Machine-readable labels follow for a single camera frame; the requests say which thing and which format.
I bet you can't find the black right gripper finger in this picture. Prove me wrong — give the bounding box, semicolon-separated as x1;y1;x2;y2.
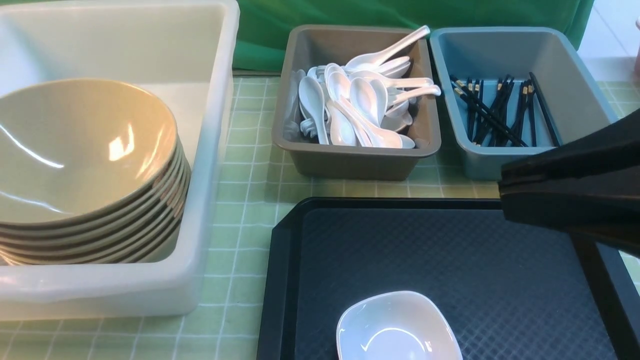
498;110;640;257

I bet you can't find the black chopstick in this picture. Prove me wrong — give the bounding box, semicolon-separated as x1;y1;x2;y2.
450;75;528;147
453;85;528;147

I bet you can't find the white square dish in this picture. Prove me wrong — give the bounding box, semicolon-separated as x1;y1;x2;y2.
335;291;463;360

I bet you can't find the tan noodle bowl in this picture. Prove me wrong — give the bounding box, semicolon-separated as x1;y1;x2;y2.
0;78;179;232

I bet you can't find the white soup spoon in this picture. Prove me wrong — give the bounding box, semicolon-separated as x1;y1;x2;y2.
326;71;403;150

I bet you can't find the bundle of black chopsticks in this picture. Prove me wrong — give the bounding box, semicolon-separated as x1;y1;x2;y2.
456;71;562;148

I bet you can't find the black serving tray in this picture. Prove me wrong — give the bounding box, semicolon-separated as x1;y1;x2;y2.
256;197;639;360

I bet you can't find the blue plastic bin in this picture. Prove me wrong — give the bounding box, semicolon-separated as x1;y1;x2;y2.
429;26;618;182

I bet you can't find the white topmost long spoon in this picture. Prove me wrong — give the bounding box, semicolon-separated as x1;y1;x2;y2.
345;25;431;71

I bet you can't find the pile of white spoons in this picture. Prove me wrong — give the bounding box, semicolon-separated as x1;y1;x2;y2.
285;63;442;150

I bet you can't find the brown plastic bin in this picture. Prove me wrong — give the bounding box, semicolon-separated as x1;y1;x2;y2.
272;24;442;181

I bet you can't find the green backdrop cloth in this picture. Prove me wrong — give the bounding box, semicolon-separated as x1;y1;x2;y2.
233;0;594;72

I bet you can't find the green checkered tablecloth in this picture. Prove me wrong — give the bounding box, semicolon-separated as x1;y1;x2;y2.
0;75;640;360

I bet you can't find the large white plastic tub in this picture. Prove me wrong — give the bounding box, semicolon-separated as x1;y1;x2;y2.
1;0;240;321

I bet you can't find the stack of tan bowls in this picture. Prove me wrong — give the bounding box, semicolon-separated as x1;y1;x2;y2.
1;143;192;265

